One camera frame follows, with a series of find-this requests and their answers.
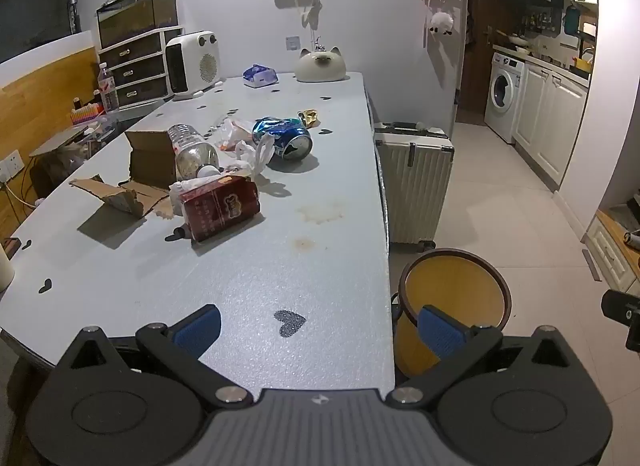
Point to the brown wooden door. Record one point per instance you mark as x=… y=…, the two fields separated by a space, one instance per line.
x=475 y=60

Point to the white fan heater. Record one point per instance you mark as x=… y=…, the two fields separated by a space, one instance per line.
x=192 y=65

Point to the white washing machine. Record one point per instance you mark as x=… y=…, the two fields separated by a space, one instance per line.
x=502 y=90

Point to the brown cardboard box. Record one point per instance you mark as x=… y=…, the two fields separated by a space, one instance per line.
x=150 y=158

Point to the box of pink pens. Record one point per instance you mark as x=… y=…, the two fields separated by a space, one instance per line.
x=86 y=114

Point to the white cat-shaped ornament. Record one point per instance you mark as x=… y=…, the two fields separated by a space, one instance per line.
x=320 y=68

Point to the dark drawer cabinet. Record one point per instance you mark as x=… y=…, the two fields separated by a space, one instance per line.
x=132 y=70

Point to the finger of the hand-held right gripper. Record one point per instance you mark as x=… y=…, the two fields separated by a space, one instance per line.
x=620 y=306

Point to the white wall switch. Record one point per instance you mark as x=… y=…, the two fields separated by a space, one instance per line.
x=292 y=43

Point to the clear plastic bottle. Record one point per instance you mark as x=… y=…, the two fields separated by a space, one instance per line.
x=192 y=155

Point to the torn cardboard piece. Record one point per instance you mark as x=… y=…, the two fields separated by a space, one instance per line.
x=122 y=198

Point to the silver spray can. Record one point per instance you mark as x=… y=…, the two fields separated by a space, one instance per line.
x=632 y=239

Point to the white bench drawers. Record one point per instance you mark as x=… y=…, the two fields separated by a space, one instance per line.
x=610 y=251

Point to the dark red carton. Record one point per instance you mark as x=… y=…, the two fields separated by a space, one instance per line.
x=220 y=208

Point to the small black cap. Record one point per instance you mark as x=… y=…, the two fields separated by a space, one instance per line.
x=177 y=234

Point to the gold foil wrapper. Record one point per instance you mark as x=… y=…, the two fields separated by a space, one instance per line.
x=310 y=117

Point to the crushed blue can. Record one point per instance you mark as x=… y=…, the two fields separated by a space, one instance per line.
x=287 y=138

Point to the yellow bin with brown rim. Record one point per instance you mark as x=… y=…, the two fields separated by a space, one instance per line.
x=450 y=286

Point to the water bottle with red label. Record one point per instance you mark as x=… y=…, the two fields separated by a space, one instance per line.
x=108 y=90

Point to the teal kitchen container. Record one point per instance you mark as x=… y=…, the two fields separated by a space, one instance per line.
x=572 y=20

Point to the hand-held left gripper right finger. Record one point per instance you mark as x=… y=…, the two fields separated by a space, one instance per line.
x=440 y=333

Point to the white kitchen base cabinets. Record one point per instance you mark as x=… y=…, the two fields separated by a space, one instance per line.
x=545 y=115

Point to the white plush sheep toy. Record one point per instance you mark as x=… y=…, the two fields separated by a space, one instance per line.
x=441 y=23

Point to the glass aquarium tank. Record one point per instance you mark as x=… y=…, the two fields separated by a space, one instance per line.
x=137 y=15

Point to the blue tissue pack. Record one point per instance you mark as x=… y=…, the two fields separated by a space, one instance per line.
x=260 y=75

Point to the white wall socket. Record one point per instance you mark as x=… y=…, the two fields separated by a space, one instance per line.
x=10 y=165

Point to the white ribbed suitcase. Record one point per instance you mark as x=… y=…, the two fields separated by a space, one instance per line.
x=415 y=185

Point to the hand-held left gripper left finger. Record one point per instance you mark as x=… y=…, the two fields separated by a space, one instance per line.
x=197 y=331

